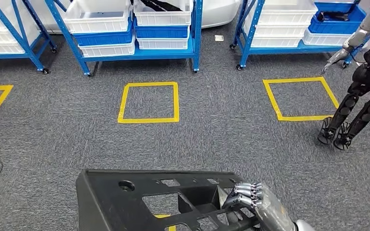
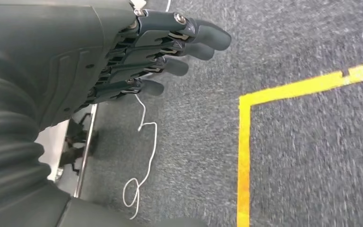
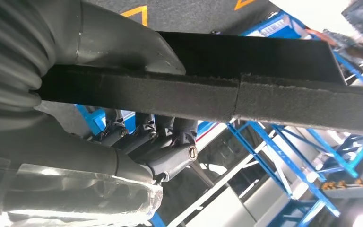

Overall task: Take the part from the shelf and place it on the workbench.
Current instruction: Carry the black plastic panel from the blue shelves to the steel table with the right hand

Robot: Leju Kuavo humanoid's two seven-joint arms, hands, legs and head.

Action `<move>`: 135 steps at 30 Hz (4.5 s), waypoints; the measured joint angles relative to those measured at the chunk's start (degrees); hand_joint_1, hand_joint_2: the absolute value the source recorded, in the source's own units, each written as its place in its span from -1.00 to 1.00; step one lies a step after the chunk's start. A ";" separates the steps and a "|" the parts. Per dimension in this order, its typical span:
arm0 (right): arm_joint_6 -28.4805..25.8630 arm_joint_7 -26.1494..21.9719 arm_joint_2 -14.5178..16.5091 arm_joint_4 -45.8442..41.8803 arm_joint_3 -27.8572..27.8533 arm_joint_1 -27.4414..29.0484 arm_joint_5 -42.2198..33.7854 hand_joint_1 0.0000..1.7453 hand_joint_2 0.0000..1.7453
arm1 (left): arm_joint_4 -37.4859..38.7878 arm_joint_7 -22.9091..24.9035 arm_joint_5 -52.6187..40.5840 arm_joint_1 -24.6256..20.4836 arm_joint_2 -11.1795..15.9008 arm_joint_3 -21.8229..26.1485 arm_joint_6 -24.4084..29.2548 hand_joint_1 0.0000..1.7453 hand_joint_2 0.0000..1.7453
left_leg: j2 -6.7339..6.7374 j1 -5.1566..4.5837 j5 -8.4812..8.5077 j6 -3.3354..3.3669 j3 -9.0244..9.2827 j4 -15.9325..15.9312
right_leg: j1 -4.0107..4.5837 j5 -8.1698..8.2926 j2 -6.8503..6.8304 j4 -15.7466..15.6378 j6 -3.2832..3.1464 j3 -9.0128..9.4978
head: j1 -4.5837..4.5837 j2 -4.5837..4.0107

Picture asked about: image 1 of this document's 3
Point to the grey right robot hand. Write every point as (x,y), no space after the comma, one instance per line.
(271,210)

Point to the grey bystander robot hand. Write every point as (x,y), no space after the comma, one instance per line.
(335,57)

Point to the black plastic panel part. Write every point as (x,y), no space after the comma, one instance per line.
(108,204)

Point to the blue metal shelf rack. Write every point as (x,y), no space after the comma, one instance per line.
(159,53)
(12,56)
(284,50)

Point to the black bystander humanoid robot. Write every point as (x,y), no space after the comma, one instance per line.
(367,76)

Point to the black moulded plastic piece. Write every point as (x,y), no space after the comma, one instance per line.
(159,4)
(331,16)

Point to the silver floor socket plate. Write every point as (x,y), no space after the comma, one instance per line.
(219,38)

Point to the white car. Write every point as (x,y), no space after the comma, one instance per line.
(220,12)

